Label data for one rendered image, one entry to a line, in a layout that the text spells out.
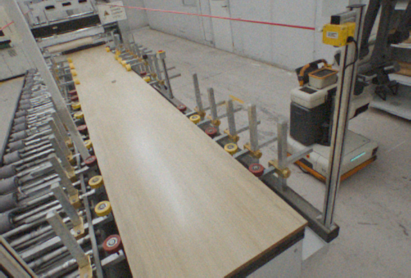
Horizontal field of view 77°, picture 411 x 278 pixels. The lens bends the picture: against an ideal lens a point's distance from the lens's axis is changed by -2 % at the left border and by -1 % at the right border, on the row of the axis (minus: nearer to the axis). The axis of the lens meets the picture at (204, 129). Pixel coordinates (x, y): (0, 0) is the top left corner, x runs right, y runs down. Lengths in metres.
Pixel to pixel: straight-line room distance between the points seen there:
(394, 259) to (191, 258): 1.57
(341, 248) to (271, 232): 1.17
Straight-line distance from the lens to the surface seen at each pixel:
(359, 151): 2.72
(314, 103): 2.44
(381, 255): 2.35
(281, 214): 1.25
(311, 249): 1.50
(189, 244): 1.20
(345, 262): 2.25
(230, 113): 1.77
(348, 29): 0.90
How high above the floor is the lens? 1.86
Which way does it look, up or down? 31 degrees down
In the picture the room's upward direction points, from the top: 11 degrees counter-clockwise
